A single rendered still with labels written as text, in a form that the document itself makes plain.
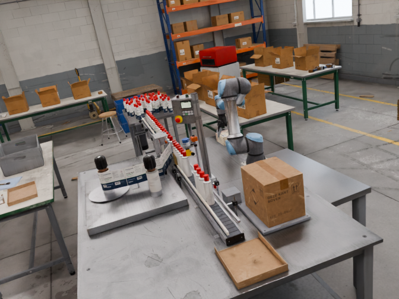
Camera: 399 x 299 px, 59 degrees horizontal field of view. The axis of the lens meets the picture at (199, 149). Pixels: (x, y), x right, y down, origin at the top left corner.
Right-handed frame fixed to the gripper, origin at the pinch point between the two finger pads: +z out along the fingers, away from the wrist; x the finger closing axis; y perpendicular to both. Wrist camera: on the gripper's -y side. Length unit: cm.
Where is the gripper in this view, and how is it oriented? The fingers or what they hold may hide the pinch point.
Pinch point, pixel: (225, 135)
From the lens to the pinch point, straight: 307.1
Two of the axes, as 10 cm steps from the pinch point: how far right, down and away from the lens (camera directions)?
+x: -9.1, 2.8, -3.0
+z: 1.7, 9.3, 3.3
